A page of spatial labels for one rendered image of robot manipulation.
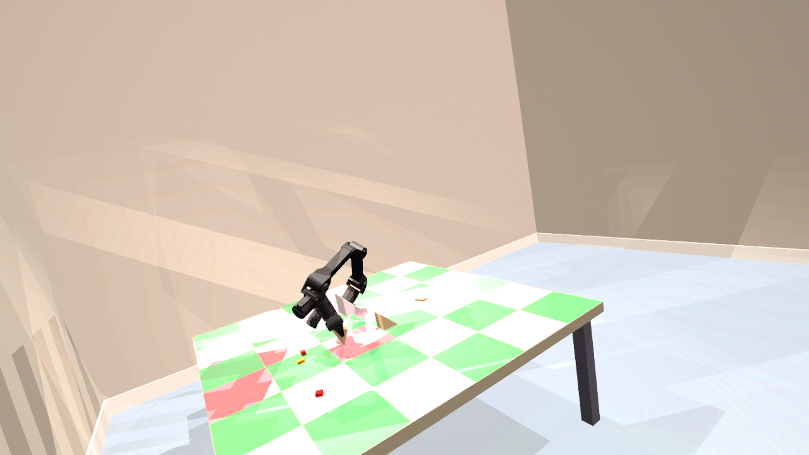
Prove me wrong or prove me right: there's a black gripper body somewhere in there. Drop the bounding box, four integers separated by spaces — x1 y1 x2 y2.
315 298 344 331

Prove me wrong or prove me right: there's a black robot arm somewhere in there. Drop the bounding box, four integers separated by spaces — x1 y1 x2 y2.
292 241 367 329

